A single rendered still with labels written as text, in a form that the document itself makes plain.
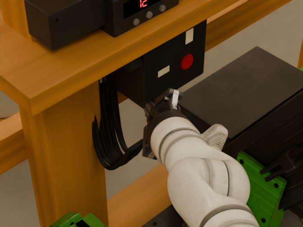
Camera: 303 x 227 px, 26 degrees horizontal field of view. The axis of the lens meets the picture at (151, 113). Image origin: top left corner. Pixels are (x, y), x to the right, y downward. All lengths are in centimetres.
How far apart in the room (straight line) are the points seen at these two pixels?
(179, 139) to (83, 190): 59
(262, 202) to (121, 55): 42
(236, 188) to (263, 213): 50
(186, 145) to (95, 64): 26
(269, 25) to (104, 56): 291
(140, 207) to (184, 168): 91
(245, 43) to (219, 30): 209
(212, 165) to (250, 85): 71
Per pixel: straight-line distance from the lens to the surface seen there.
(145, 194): 175
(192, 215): 80
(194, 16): 123
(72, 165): 140
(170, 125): 97
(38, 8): 107
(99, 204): 156
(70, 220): 137
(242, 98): 149
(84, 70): 108
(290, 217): 171
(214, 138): 101
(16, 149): 140
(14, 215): 291
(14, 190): 300
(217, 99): 148
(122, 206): 173
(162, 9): 119
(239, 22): 178
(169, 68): 127
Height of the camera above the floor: 220
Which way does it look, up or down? 42 degrees down
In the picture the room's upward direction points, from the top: straight up
